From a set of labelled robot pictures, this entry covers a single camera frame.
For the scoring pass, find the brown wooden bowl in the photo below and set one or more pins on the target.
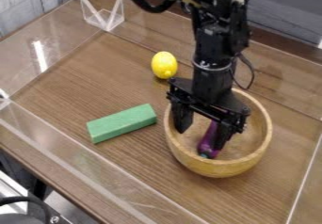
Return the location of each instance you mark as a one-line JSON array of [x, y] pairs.
[[242, 151]]

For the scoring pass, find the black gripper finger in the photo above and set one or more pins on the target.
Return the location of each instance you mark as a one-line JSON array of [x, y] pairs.
[[181, 115], [224, 131]]

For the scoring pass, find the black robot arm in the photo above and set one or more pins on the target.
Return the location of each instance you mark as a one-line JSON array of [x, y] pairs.
[[220, 33]]

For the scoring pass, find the purple toy eggplant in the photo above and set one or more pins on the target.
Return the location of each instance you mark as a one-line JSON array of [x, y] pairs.
[[204, 150]]

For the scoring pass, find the black metal bracket with bolt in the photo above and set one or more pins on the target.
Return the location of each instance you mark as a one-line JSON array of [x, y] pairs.
[[39, 207]]

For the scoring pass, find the green rectangular block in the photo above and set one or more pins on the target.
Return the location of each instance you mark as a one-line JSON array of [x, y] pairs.
[[120, 123]]

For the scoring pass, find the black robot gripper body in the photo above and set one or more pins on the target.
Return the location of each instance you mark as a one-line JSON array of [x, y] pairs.
[[207, 92]]

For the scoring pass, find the clear acrylic tray wall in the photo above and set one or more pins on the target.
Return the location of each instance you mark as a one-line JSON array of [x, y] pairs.
[[68, 73]]

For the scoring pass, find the yellow toy lemon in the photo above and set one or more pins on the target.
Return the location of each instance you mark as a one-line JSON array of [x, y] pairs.
[[164, 65]]

